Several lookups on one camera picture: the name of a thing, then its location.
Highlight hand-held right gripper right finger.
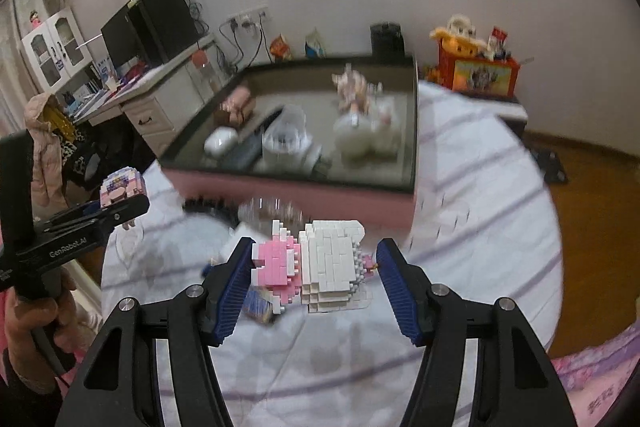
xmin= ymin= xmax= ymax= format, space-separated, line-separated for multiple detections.
xmin=376 ymin=238 xmax=576 ymax=427

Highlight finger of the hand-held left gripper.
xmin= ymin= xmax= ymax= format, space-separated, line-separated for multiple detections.
xmin=65 ymin=194 xmax=151 ymax=232
xmin=35 ymin=201 xmax=107 ymax=228

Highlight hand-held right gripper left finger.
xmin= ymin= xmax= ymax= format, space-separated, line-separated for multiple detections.
xmin=65 ymin=237 xmax=254 ymax=427

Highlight small pink brick figure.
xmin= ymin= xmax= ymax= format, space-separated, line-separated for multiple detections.
xmin=100 ymin=167 xmax=146 ymax=208

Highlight white and pink brick figure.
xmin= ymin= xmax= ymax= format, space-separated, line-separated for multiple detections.
xmin=250 ymin=219 xmax=376 ymax=316

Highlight pink box with black rim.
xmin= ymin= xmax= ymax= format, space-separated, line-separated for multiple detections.
xmin=157 ymin=53 xmax=419 ymax=231

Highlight white rounded case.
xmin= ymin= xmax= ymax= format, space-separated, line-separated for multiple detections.
xmin=204 ymin=127 xmax=240 ymax=156

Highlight black hair clipper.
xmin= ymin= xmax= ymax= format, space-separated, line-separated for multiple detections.
xmin=222 ymin=104 xmax=286 ymax=170

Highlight rose gold cylinder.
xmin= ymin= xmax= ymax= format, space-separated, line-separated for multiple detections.
xmin=217 ymin=86 xmax=256 ymax=128

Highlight white round-headed figure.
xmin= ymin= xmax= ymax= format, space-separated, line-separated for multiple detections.
xmin=332 ymin=99 xmax=404 ymax=160

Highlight pink-haired doll blue dress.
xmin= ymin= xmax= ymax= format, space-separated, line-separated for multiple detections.
xmin=331 ymin=64 xmax=384 ymax=116

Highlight person's left forearm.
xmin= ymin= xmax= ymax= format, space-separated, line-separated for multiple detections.
xmin=0 ymin=347 xmax=67 ymax=427

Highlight person's left hand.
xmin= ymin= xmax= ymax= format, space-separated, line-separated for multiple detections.
xmin=2 ymin=269 xmax=77 ymax=388

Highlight pink jacket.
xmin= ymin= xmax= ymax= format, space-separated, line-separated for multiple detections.
xmin=25 ymin=94 xmax=76 ymax=208

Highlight clear plastic case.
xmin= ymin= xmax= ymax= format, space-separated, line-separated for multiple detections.
xmin=237 ymin=196 xmax=306 ymax=228

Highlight white desk with drawer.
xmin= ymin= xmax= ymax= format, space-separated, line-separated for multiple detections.
xmin=75 ymin=34 xmax=216 ymax=158

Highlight clear bottle orange cap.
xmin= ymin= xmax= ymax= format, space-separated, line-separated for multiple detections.
xmin=192 ymin=49 xmax=221 ymax=98

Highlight white glass-door cabinet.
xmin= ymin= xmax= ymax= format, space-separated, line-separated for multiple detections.
xmin=20 ymin=7 xmax=94 ymax=93

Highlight black monitor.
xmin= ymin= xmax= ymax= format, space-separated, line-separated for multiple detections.
xmin=101 ymin=2 xmax=146 ymax=68

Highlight black computer tower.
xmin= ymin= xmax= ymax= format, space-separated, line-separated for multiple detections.
xmin=127 ymin=0 xmax=201 ymax=68

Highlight black floor scale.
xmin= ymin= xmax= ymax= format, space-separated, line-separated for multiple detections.
xmin=530 ymin=149 xmax=569 ymax=186

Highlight pink printed blanket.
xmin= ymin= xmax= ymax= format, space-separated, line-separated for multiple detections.
xmin=550 ymin=337 xmax=640 ymax=427

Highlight orange snack bag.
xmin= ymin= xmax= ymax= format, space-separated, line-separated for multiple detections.
xmin=270 ymin=34 xmax=294 ymax=60

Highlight orange printed toy box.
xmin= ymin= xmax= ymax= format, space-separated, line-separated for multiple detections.
xmin=437 ymin=42 xmax=521 ymax=98

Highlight blue and white bag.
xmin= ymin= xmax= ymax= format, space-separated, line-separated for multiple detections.
xmin=305 ymin=28 xmax=326 ymax=58

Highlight black cylindrical appliance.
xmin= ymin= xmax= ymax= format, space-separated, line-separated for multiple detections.
xmin=370 ymin=22 xmax=405 ymax=56

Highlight white and orange plush toy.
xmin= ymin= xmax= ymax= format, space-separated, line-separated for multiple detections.
xmin=430 ymin=14 xmax=491 ymax=56

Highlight black power cables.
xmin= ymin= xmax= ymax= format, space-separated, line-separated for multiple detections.
xmin=217 ymin=19 xmax=266 ymax=73

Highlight white wall power socket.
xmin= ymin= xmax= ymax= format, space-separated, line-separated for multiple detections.
xmin=227 ymin=9 xmax=269 ymax=30

